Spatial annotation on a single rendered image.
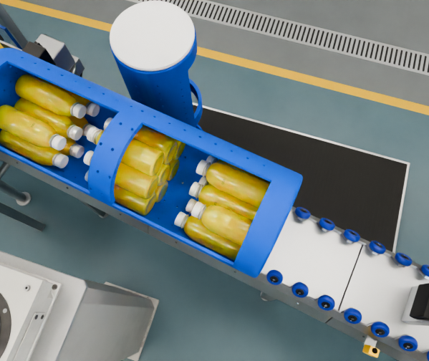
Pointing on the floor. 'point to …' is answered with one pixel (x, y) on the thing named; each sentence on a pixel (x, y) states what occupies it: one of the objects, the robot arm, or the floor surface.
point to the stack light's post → (6, 21)
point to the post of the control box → (6, 210)
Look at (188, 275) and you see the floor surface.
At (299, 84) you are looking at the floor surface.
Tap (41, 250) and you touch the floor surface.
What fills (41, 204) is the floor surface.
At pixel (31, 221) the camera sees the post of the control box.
